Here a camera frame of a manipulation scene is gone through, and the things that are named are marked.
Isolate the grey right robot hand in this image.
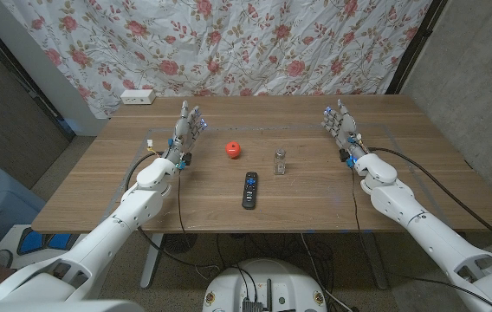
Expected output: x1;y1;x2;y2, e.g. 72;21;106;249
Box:
320;99;371;169

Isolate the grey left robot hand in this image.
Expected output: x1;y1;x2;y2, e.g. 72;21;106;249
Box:
162;100;209;171

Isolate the clear glass salt shaker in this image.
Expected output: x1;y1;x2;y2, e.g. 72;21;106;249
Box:
273;147;287;176

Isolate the red ball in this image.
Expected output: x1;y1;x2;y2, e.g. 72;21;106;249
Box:
224;140;242;159

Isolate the black TV remote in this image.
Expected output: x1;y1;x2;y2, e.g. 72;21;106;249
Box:
241;171;259;211

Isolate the white power strip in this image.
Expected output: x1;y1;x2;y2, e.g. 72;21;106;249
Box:
120;88;157;106

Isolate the floral backdrop cloth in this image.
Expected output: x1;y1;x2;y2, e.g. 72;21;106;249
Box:
1;0;433;119

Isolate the black backdrop stand pole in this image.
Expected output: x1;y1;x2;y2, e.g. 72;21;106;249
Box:
385;0;449;95

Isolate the round black fan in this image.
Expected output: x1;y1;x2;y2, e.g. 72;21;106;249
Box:
161;233;198;255

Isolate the white table leg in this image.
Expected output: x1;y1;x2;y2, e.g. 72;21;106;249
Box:
360;231;389;290
139;232;165;289

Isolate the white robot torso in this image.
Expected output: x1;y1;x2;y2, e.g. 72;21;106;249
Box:
202;258;328;312

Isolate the white board with blue patches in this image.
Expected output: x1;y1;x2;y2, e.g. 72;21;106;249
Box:
0;224;87;270

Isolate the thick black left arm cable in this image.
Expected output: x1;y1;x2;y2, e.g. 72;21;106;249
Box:
124;150;230;270

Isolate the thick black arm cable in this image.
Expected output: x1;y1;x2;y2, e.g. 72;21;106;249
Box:
124;150;230;270
366;146;492;255

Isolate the thin black cable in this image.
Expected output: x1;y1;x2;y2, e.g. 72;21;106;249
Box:
177;168;189;250
350;167;492;308

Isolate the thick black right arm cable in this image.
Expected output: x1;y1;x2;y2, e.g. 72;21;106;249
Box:
366;146;492;255

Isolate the white floor cable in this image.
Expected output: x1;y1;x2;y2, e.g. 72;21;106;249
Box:
300;233;353;312

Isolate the black frame bar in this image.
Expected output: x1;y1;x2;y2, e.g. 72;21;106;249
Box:
0;8;76;142

